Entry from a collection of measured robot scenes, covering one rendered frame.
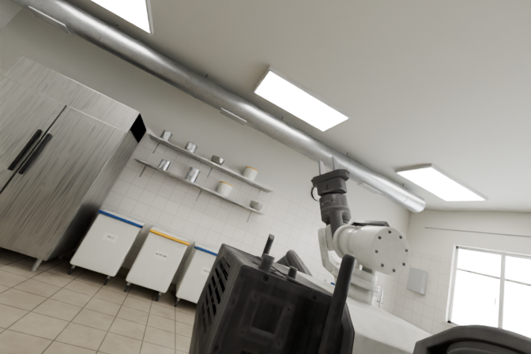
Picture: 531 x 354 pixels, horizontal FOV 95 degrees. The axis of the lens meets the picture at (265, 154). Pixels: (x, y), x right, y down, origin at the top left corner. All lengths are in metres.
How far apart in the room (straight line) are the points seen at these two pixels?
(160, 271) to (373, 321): 3.44
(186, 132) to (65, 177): 1.82
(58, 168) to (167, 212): 1.56
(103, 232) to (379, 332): 3.50
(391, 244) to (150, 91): 4.49
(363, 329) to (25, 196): 3.54
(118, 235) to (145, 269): 0.54
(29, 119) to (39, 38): 1.88
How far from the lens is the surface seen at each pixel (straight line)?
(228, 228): 4.35
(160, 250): 3.63
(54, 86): 3.93
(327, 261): 0.76
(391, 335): 0.34
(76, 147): 3.57
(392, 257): 0.42
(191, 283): 3.73
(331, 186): 0.79
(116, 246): 3.68
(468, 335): 0.29
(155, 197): 4.26
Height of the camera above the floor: 1.14
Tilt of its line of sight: 18 degrees up
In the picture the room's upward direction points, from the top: 22 degrees clockwise
